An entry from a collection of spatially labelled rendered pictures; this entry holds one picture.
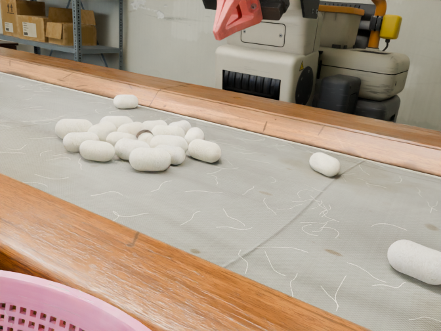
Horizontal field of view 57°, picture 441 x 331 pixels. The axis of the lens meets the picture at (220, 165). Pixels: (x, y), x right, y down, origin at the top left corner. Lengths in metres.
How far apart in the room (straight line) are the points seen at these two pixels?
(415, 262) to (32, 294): 0.20
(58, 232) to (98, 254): 0.03
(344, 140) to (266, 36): 0.58
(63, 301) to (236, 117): 0.40
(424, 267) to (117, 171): 0.25
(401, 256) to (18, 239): 0.21
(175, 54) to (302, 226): 2.76
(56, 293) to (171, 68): 2.90
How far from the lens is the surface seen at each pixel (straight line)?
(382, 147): 0.48
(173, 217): 0.29
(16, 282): 0.19
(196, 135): 0.42
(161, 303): 0.18
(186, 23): 2.95
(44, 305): 0.18
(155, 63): 3.15
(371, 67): 1.20
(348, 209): 0.34
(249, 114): 0.53
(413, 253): 0.26
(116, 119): 0.46
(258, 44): 1.04
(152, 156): 0.36
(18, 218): 0.24
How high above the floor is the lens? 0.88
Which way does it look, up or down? 21 degrees down
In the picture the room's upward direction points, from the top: 5 degrees clockwise
